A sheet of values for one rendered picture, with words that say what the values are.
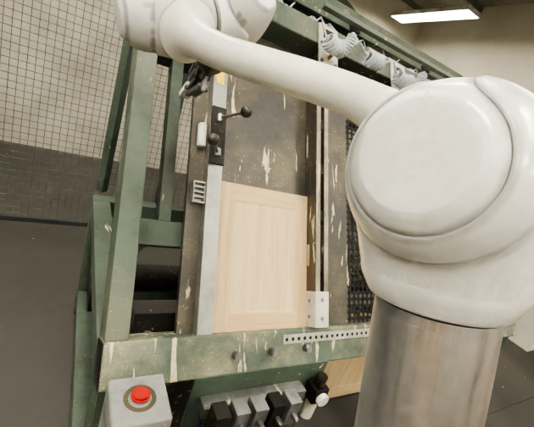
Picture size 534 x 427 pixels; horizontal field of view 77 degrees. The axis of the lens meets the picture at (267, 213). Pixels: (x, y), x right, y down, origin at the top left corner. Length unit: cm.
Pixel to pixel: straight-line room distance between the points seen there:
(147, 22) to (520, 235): 58
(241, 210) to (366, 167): 95
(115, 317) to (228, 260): 37
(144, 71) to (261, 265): 72
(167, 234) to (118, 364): 38
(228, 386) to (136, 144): 78
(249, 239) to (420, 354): 92
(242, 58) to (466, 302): 44
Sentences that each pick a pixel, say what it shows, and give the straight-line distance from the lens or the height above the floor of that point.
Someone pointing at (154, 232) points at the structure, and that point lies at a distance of 110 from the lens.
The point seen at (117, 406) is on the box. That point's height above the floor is 93.
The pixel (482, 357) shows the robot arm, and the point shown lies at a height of 146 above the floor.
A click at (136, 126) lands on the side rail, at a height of 141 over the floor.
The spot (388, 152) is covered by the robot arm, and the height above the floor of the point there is 158.
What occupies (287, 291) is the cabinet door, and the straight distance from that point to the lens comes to 124.
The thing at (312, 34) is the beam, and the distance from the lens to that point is 152.
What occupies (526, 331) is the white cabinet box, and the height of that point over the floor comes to 19.
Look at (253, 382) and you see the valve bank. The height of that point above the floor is 76.
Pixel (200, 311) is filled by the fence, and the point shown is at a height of 96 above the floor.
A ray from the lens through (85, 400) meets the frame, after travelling 184.
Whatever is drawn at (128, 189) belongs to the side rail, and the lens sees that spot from 101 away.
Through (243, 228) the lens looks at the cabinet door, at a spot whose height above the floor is 117.
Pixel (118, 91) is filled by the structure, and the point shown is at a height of 141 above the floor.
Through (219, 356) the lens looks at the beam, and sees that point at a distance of 110.
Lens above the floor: 158
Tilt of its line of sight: 17 degrees down
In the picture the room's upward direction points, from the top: 19 degrees clockwise
